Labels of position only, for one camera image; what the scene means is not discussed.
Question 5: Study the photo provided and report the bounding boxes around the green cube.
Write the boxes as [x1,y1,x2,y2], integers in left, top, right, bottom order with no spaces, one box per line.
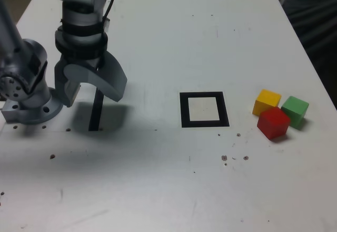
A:
[280,95,310,131]

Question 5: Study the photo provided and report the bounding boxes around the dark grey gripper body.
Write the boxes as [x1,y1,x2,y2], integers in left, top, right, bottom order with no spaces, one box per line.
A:
[59,53,106,71]

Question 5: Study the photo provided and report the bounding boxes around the person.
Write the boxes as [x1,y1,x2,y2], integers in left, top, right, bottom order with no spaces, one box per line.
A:
[280,0,337,98]

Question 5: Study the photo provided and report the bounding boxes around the black tape square outline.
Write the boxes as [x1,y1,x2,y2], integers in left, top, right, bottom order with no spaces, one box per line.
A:
[179,91,230,129]

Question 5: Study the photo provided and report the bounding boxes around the red cube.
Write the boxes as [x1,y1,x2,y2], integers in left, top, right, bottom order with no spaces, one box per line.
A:
[256,107,292,140]

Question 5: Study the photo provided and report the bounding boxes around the black tape strip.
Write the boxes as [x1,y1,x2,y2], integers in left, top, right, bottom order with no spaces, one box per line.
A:
[88,88,105,132]

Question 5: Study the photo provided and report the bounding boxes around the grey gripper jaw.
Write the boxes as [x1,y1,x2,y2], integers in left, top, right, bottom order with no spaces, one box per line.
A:
[54,56,81,109]
[64,52,128,103]

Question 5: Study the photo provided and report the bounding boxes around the yellow cube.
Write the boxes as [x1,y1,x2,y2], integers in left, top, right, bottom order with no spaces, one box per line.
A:
[252,89,282,117]

